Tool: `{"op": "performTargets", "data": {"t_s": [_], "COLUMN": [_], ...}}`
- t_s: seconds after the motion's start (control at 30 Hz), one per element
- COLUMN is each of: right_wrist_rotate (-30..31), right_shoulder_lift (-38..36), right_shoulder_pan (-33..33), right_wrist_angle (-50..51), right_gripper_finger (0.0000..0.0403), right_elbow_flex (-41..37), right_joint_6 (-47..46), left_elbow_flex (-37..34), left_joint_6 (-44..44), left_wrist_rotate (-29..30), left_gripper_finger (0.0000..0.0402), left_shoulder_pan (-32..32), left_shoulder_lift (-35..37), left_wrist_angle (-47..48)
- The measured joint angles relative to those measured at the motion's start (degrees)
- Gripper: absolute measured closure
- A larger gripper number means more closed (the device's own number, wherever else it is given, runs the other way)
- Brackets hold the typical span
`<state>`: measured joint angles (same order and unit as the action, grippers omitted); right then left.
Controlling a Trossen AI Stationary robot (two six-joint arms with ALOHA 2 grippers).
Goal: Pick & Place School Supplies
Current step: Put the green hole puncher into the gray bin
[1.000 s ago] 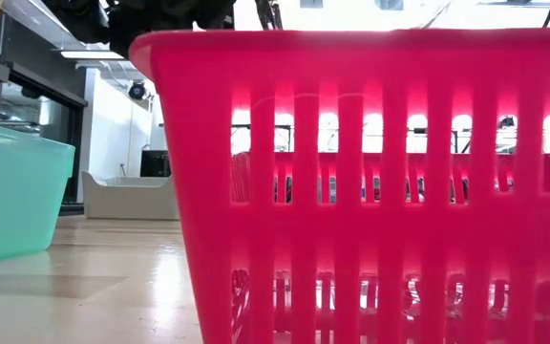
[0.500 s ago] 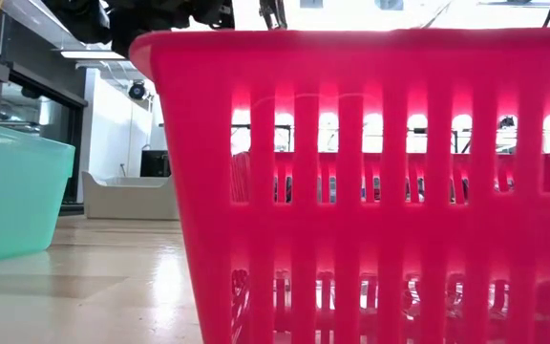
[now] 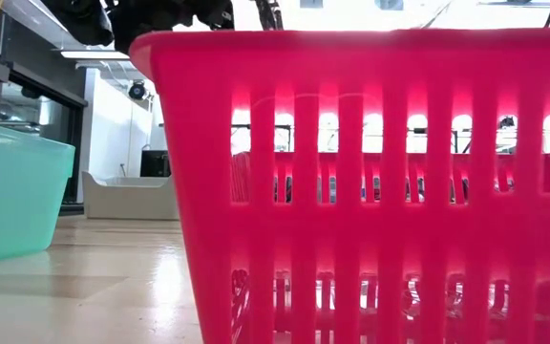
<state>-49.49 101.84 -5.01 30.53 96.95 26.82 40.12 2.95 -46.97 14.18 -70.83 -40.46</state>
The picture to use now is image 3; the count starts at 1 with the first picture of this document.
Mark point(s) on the black aluminium table frame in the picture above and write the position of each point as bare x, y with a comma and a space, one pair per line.
70, 209

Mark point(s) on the ceiling light strip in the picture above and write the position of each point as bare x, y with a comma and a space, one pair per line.
93, 55

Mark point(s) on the black box monitor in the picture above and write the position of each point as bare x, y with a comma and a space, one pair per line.
153, 165

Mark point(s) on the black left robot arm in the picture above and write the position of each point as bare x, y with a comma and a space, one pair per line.
151, 19

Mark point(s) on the clear plastic container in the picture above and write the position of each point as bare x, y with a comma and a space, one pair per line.
127, 200

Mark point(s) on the green translucent plastic bin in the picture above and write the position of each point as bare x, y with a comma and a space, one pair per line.
12, 191

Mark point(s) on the dark framed glass partition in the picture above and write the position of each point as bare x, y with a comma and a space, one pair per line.
41, 86

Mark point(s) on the red slotted plastic basket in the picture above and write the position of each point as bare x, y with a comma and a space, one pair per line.
198, 191

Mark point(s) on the black round device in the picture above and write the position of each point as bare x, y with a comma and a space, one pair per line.
136, 91

